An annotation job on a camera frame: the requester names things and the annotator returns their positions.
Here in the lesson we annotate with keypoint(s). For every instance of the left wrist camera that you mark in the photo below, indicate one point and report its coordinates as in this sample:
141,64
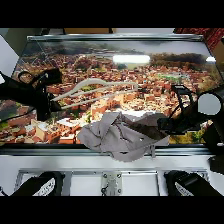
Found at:
51,76

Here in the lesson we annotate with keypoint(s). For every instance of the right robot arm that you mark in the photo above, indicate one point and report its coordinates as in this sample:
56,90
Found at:
209,104

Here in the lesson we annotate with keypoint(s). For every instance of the silver frame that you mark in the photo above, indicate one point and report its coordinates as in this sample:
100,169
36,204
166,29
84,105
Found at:
83,151

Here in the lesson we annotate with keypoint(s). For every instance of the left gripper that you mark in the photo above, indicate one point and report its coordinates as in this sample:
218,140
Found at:
45,106

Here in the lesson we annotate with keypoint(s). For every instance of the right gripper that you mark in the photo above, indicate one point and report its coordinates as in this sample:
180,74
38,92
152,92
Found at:
166,126

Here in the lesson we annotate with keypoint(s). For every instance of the white clothes hanger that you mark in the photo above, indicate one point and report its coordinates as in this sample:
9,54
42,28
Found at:
100,81

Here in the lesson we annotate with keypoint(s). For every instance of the grey long-sleeved shirt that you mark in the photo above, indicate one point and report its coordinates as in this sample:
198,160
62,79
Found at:
113,136

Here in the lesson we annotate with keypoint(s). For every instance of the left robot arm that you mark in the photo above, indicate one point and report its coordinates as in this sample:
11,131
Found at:
16,91

